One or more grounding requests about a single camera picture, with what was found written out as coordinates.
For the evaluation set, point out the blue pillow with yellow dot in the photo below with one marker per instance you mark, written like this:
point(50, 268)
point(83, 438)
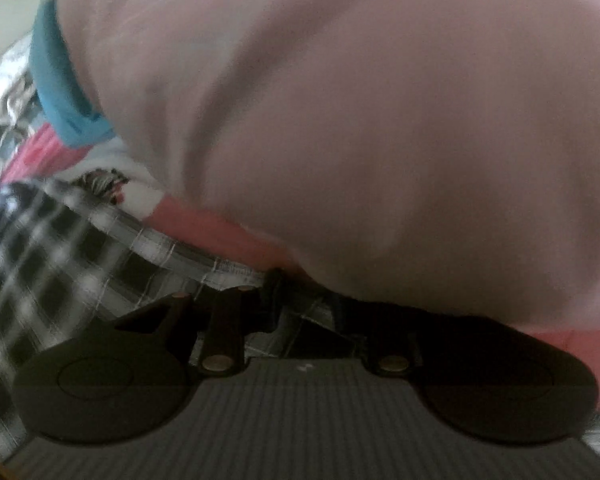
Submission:
point(60, 75)

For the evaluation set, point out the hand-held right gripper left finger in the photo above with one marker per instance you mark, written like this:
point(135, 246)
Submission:
point(272, 290)

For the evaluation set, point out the white fluffy blanket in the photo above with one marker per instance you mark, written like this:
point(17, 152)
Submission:
point(7, 85)

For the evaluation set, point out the pink floral bedsheet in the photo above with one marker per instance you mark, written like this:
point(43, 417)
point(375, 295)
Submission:
point(195, 220)

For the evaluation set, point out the pink grey floral duvet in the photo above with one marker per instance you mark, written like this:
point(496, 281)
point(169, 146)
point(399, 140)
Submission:
point(355, 135)

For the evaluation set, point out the black white plaid shirt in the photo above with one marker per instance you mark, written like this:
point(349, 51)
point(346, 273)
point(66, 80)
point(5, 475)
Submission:
point(55, 270)

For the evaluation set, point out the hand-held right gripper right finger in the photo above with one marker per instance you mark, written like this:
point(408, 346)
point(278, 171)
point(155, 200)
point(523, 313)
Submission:
point(345, 312)

